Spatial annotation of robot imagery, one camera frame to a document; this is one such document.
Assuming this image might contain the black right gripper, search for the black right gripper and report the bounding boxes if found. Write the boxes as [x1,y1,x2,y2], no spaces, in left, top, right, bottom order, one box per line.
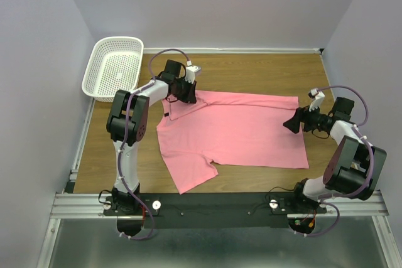
[282,101,327,134]

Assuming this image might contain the pink t shirt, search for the pink t shirt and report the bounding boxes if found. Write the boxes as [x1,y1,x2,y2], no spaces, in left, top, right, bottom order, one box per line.
[156,90,309,194]

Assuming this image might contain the white perforated plastic basket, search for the white perforated plastic basket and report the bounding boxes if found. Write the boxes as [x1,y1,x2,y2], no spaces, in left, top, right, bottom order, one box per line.
[82,36,144,102]

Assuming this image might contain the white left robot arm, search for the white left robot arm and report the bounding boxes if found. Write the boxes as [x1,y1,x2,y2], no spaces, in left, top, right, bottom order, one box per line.
[104,60,202,215]

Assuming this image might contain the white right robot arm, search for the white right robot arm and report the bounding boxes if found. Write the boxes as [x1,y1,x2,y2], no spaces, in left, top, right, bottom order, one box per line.
[283,97,387,213]

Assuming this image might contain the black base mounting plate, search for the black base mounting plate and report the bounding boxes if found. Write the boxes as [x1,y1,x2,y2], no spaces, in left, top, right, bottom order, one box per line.
[102,191,326,230]

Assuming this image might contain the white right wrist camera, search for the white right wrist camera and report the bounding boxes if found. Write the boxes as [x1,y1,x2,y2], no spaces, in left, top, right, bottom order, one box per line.
[308,88,325,112]

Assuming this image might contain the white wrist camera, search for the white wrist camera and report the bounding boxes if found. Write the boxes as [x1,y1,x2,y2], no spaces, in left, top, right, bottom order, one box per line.
[184,60,202,84]
[308,88,325,112]

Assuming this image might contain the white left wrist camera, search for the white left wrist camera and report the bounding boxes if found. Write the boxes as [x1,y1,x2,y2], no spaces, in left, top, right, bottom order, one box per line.
[184,60,202,84]

